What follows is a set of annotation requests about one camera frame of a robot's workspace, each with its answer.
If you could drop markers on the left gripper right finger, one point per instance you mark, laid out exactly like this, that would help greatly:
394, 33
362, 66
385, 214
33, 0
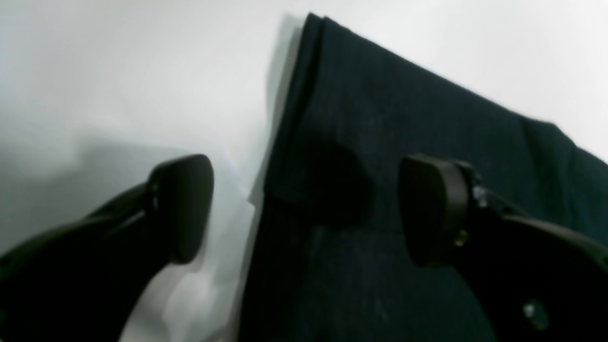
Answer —
536, 281

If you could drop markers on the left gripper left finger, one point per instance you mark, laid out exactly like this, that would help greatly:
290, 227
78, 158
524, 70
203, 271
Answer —
81, 281

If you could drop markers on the black T-shirt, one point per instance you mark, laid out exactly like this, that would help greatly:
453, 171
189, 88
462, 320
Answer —
330, 262

